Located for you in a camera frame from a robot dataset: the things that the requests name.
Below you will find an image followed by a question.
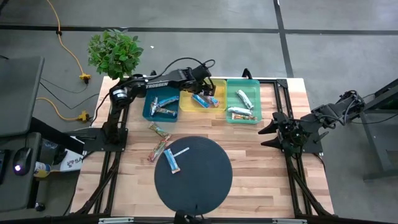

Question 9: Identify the black frame by right arm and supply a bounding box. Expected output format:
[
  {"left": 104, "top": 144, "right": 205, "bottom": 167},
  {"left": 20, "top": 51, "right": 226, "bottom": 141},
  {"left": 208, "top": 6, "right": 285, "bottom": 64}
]
[{"left": 257, "top": 78, "right": 335, "bottom": 217}]

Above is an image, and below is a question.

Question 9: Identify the blue plastic bin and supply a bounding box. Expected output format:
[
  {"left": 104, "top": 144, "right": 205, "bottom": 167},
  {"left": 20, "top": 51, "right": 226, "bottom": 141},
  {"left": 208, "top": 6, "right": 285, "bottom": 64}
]
[{"left": 142, "top": 86, "right": 181, "bottom": 123}]

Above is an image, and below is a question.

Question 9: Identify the green leafy potted plant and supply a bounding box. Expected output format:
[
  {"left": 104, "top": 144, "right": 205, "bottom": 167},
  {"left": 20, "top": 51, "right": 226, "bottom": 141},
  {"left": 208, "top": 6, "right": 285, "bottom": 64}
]
[{"left": 87, "top": 28, "right": 144, "bottom": 81}]

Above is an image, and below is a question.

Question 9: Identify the thin silver granola bar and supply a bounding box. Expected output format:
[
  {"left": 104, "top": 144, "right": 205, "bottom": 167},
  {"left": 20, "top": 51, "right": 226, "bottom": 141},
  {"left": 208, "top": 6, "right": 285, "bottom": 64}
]
[{"left": 172, "top": 146, "right": 190, "bottom": 157}]

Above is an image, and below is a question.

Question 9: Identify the plastic bottle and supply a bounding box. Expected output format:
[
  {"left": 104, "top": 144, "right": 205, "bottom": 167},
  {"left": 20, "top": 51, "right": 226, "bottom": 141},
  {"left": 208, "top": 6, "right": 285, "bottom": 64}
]
[{"left": 33, "top": 161, "right": 52, "bottom": 179}]

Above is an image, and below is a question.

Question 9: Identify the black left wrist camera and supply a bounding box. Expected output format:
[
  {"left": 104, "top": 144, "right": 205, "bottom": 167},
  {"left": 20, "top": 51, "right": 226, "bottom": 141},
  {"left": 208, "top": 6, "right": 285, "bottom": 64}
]
[{"left": 192, "top": 65, "right": 213, "bottom": 82}]

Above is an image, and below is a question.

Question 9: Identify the light blue granola bar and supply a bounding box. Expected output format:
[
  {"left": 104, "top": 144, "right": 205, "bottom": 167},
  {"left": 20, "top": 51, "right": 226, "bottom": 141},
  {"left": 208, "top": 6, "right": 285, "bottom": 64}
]
[{"left": 163, "top": 148, "right": 182, "bottom": 174}]

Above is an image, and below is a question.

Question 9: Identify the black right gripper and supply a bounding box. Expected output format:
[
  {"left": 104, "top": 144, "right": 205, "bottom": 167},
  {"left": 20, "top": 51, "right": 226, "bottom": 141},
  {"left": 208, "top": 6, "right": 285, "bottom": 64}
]
[{"left": 257, "top": 111, "right": 312, "bottom": 155}]

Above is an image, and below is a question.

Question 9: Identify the black computer mouse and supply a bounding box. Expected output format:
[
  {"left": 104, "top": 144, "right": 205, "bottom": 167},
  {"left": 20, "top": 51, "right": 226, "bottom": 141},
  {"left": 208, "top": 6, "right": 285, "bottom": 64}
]
[{"left": 12, "top": 146, "right": 33, "bottom": 177}]

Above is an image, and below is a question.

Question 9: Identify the blue red granola bar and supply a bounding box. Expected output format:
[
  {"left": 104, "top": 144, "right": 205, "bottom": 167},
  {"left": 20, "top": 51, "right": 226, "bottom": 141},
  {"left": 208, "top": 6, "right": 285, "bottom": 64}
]
[{"left": 203, "top": 95, "right": 220, "bottom": 108}]

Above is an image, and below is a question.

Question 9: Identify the black table-level camera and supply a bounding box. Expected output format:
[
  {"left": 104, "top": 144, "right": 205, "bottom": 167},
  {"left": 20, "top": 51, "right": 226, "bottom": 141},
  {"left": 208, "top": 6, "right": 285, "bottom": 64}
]
[{"left": 173, "top": 210, "right": 201, "bottom": 224}]

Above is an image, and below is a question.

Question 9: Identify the blue wrapper granola bar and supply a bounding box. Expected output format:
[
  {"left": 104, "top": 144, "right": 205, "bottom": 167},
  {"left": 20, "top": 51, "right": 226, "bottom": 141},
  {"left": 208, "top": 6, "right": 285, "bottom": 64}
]
[{"left": 157, "top": 95, "right": 180, "bottom": 108}]

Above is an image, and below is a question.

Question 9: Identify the yellow plastic bin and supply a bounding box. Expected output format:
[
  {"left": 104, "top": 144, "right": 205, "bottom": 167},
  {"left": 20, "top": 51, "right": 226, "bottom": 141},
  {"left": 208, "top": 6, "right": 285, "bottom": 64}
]
[{"left": 179, "top": 78, "right": 228, "bottom": 113}]

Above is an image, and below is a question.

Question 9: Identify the silver wrapper granola bar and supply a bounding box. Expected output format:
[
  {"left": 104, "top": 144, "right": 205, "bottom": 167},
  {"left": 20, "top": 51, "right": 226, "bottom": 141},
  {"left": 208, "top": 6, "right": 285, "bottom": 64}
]
[{"left": 150, "top": 96, "right": 159, "bottom": 117}]

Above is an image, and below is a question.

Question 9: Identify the yellow extension cable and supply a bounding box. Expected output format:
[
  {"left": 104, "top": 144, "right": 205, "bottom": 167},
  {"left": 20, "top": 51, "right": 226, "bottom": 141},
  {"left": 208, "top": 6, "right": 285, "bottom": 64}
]
[
  {"left": 36, "top": 96, "right": 91, "bottom": 123},
  {"left": 45, "top": 0, "right": 93, "bottom": 84}
]

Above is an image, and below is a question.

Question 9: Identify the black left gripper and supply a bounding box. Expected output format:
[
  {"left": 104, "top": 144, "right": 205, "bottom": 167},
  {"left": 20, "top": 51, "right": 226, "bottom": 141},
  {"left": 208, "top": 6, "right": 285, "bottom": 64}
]
[{"left": 195, "top": 77, "right": 218, "bottom": 98}]

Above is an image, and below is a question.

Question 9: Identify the white silver granola bar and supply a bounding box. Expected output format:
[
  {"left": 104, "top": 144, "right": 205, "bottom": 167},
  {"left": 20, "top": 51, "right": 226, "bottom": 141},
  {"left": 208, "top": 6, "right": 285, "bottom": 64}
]
[
  {"left": 235, "top": 89, "right": 255, "bottom": 110},
  {"left": 227, "top": 106, "right": 253, "bottom": 117}
]

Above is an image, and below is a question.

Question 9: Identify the round dark woven placemat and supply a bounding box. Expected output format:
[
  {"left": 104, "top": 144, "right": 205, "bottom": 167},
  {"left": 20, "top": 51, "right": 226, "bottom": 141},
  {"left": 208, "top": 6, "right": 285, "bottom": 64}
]
[{"left": 154, "top": 136, "right": 234, "bottom": 216}]

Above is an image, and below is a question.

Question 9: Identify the orange blue granola bar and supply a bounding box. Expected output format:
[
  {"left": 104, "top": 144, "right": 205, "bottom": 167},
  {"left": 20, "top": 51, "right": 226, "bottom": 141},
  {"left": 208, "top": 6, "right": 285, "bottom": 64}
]
[{"left": 156, "top": 107, "right": 178, "bottom": 118}]

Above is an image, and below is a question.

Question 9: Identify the orange green white granola bar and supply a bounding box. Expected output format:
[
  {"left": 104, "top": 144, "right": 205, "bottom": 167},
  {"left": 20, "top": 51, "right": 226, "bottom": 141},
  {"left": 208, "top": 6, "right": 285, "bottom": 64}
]
[{"left": 231, "top": 113, "right": 259, "bottom": 122}]

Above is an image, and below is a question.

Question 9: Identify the black frame by left arm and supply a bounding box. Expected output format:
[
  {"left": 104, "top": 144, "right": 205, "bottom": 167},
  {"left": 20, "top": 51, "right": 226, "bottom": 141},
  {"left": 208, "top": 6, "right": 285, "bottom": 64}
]
[{"left": 67, "top": 77, "right": 130, "bottom": 216}]

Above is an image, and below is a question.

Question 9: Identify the dark grey side desk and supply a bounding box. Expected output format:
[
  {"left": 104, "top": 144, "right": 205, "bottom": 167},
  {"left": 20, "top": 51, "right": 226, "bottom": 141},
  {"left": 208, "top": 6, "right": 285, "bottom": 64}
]
[{"left": 0, "top": 55, "right": 45, "bottom": 138}]

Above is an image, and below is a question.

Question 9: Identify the blue chocolate chip granola bar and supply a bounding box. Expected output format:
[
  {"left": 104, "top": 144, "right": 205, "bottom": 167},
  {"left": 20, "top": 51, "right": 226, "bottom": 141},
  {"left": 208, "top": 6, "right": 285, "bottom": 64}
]
[{"left": 192, "top": 93, "right": 211, "bottom": 109}]

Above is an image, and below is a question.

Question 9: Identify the dark metal stand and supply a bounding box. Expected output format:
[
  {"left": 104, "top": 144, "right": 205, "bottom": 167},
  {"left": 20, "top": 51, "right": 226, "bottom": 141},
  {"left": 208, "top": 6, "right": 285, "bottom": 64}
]
[{"left": 359, "top": 77, "right": 398, "bottom": 181}]

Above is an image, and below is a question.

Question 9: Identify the black front frame beam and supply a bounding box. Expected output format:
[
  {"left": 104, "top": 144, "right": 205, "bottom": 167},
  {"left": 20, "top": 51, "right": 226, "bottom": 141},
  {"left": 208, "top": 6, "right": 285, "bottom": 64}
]
[{"left": 0, "top": 213, "right": 398, "bottom": 224}]

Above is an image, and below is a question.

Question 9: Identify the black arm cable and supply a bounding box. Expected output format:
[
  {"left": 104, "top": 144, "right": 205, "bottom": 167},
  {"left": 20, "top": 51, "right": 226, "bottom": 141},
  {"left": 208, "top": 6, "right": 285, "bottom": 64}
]
[{"left": 155, "top": 57, "right": 216, "bottom": 82}]

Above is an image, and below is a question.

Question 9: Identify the white printed box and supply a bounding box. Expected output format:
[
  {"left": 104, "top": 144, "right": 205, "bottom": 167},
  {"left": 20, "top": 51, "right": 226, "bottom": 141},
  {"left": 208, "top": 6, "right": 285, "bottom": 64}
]
[{"left": 59, "top": 148, "right": 85, "bottom": 173}]

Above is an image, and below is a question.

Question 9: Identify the green plastic bin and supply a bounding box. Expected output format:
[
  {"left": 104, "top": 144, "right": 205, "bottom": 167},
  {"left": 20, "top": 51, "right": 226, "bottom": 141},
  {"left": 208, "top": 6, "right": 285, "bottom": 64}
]
[{"left": 226, "top": 78, "right": 263, "bottom": 124}]

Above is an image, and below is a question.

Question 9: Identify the red green granola bar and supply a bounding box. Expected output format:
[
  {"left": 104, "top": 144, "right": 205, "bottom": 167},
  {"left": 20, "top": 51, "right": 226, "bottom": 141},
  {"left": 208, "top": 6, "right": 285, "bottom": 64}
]
[{"left": 147, "top": 139, "right": 169, "bottom": 163}]

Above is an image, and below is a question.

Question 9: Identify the green brown granola bar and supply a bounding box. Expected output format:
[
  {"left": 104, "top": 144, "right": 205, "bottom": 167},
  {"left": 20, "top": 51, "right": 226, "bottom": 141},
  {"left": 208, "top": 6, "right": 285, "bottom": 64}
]
[{"left": 148, "top": 121, "right": 172, "bottom": 141}]

